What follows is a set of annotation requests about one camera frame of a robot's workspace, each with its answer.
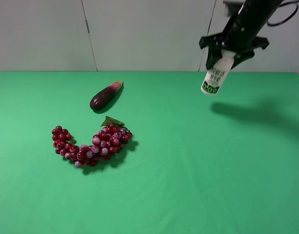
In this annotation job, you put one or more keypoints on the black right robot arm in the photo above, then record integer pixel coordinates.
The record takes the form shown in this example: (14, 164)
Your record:
(239, 36)

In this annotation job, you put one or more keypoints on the white milk bottle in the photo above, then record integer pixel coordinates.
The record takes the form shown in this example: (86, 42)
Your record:
(215, 77)

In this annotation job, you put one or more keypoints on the green table cloth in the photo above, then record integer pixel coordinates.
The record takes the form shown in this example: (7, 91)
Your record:
(197, 164)

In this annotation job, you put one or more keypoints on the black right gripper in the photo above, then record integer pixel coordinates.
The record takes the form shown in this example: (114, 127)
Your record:
(216, 42)

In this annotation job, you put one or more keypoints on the purple toy eggplant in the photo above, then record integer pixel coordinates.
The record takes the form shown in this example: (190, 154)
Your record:
(104, 97)

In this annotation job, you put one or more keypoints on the red plastic grape bunch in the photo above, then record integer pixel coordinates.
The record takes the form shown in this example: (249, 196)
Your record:
(106, 143)

